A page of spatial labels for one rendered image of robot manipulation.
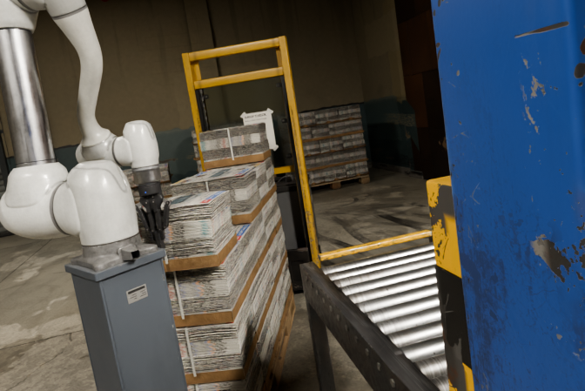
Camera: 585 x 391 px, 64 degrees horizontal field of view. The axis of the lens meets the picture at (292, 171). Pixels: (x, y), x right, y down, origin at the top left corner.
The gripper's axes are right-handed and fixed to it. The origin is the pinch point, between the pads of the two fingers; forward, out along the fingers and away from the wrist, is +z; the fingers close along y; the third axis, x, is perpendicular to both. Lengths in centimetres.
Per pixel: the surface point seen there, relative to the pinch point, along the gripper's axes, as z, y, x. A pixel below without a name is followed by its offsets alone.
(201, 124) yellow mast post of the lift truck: -39, 32, -178
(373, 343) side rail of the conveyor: 16, -68, 53
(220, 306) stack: 28.8, -14.9, -7.1
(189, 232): -1.1, -10.1, -2.3
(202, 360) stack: 49.0, -4.2, -7.3
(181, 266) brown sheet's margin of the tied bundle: 10.7, -5.1, -2.2
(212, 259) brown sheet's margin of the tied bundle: 9.7, -16.8, -2.0
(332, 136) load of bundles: 8, -50, -590
